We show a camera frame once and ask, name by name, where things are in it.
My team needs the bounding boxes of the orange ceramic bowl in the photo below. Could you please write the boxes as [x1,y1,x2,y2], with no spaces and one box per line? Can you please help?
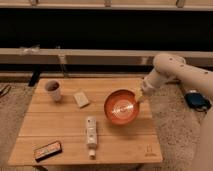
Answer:
[104,89,140,125]

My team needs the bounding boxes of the wooden table top board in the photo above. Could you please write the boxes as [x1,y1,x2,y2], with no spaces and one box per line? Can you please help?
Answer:
[9,78,162,166]

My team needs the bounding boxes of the blue black power adapter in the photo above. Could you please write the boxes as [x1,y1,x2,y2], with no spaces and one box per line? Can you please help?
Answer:
[184,91,211,112]

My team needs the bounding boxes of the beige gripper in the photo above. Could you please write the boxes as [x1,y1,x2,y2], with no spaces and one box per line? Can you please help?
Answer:
[135,77,156,103]

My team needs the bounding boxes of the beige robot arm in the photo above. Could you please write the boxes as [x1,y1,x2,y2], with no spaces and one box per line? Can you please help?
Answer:
[136,53,213,171]

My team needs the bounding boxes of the white paper cup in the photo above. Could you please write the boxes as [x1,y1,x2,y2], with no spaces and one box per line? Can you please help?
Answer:
[45,80,62,102]

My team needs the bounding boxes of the dark snack box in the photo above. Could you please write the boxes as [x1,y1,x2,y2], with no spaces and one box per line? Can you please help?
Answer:
[34,141,62,162]

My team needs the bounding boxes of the white tube bottle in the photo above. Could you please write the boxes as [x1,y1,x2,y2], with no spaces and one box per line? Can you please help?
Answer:
[86,116,97,159]

